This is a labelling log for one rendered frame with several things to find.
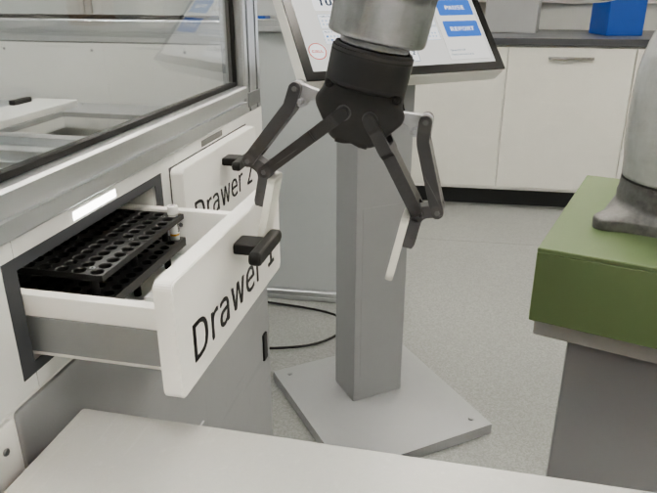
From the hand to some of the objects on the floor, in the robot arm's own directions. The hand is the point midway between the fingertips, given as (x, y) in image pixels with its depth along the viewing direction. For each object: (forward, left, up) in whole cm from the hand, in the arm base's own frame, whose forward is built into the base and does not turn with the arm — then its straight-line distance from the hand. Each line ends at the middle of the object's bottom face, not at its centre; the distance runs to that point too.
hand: (328, 246), depth 66 cm
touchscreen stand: (+43, -87, -91) cm, 133 cm away
